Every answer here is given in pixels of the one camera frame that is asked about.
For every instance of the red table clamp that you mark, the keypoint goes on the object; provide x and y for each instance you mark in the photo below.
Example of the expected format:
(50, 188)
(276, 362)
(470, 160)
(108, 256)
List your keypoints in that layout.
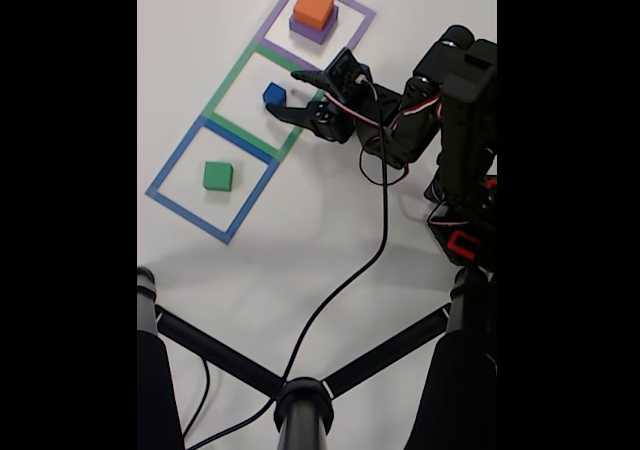
(459, 242)

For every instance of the orange cube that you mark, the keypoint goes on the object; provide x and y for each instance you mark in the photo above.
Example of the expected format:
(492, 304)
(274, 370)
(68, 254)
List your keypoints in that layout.
(314, 2)

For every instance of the green cube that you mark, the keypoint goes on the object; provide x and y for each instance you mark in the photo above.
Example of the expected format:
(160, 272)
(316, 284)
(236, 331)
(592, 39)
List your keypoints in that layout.
(218, 176)

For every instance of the black tripod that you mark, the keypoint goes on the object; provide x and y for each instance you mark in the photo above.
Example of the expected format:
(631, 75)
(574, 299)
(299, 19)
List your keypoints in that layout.
(302, 420)

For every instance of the blue square frame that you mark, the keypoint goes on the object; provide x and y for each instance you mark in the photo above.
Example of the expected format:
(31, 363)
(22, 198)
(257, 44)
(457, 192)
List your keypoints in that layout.
(175, 156)

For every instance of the purple square frame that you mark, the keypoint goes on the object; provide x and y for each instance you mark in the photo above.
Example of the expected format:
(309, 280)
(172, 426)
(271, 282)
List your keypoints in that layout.
(280, 52)

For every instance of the small blue cube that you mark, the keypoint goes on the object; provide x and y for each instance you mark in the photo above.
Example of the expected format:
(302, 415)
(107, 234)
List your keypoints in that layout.
(274, 94)

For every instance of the large purple cube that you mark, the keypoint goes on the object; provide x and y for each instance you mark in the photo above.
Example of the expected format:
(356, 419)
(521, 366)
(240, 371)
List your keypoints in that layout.
(305, 32)

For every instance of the green square frame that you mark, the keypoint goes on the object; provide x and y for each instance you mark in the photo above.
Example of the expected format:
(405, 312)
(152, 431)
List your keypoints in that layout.
(231, 79)

